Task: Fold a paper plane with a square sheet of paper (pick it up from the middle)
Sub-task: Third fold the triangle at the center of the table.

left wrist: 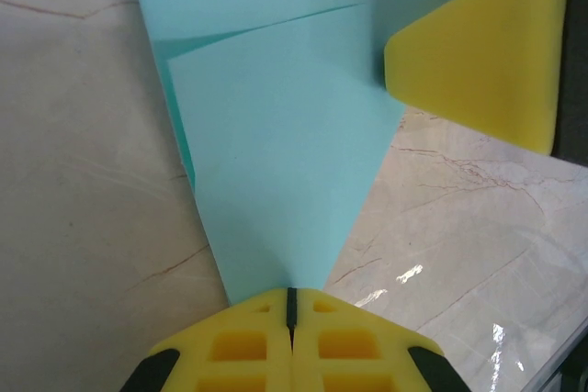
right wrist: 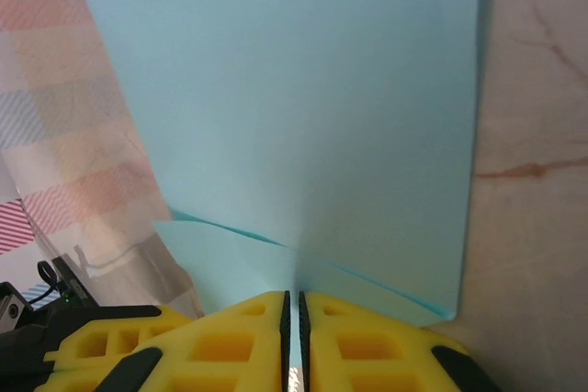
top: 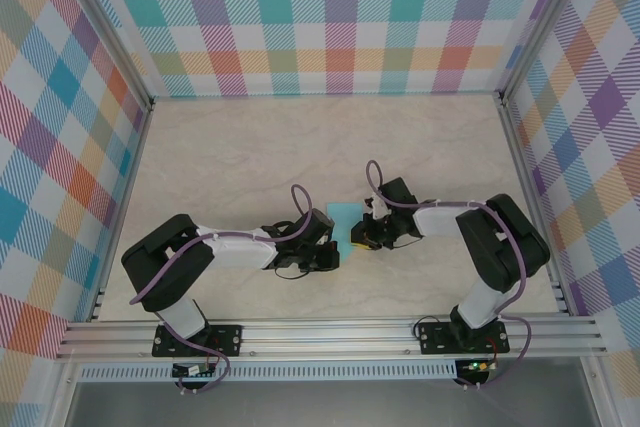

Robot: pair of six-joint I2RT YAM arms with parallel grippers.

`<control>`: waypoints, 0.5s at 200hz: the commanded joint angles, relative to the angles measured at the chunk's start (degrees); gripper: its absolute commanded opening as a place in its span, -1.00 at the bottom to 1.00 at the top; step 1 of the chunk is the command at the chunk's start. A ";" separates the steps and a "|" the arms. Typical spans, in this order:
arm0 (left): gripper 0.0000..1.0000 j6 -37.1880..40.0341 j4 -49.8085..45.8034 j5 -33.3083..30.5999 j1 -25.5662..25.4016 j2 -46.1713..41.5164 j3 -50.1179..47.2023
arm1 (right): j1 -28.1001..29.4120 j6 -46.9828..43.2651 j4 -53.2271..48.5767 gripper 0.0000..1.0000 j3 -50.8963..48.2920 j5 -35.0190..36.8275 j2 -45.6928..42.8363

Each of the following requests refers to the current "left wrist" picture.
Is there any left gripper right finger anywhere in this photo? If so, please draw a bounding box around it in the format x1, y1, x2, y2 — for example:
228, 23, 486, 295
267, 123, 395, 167
291, 287, 466, 392

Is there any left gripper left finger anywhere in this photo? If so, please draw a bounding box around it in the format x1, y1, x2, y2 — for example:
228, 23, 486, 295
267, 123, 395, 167
119, 286, 294, 392

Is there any light blue paper sheet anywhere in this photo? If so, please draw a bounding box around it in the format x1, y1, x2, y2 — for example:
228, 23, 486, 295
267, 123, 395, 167
123, 0, 470, 307

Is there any long aluminium base rail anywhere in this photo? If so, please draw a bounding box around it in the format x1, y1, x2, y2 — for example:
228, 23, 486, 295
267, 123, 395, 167
527, 313, 588, 392

